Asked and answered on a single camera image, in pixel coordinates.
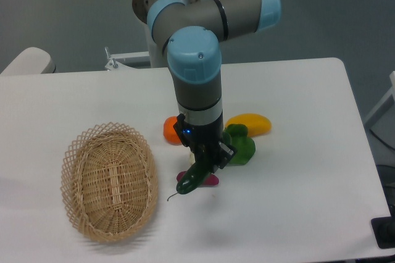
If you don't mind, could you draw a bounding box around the green toy pepper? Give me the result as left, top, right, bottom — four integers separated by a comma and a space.
223, 124, 256, 165

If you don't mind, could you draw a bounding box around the oval wicker basket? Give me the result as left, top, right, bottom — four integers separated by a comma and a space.
60, 122, 159, 243

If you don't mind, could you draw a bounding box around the yellow toy mango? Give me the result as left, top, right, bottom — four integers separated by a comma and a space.
225, 113, 272, 137

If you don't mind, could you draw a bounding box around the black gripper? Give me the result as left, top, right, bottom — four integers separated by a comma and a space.
173, 114, 237, 173

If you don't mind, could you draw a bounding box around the white chair armrest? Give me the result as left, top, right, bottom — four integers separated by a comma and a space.
1, 47, 56, 77

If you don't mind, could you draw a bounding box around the black device at table edge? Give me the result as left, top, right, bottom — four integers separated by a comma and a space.
371, 217, 394, 249

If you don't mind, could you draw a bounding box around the magenta toy vegetable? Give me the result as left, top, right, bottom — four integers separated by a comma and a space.
176, 171, 220, 187

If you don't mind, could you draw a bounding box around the dark green cucumber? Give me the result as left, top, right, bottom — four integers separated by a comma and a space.
167, 158, 213, 201

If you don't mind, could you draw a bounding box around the orange toy fruit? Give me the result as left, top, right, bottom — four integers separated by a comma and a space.
163, 116, 181, 145

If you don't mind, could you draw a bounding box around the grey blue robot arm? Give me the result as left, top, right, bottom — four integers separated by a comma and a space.
146, 0, 281, 172

